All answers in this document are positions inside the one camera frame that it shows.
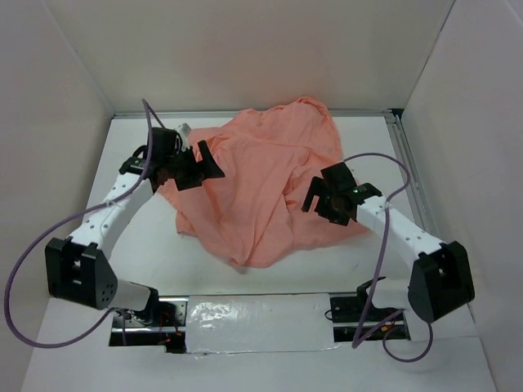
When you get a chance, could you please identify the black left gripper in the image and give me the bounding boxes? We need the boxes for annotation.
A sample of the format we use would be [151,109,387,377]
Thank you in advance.
[165,140,225,192]

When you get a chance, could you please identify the pink zip jacket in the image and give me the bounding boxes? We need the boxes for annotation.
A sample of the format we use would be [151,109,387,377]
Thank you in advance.
[159,96,366,268]

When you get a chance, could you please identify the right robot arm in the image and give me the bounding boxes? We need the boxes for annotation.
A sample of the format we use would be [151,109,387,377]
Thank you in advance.
[302,163,476,323]

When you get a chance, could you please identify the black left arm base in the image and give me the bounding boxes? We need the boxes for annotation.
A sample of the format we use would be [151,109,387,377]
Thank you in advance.
[109,296,189,354]

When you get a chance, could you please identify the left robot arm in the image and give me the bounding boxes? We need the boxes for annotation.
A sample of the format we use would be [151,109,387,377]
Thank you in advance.
[45,124,225,326]

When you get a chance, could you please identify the glossy white tape sheet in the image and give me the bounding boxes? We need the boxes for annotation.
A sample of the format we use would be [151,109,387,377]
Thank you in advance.
[186,293,336,354]

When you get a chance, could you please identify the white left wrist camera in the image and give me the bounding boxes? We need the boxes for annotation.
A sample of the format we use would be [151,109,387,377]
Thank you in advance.
[174,123,191,153]

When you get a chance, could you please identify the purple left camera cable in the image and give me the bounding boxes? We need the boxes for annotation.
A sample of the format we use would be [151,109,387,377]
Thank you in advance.
[5,97,164,349]

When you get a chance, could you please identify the aluminium frame rail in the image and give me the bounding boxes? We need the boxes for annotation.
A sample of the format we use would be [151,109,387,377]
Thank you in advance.
[100,109,435,233]

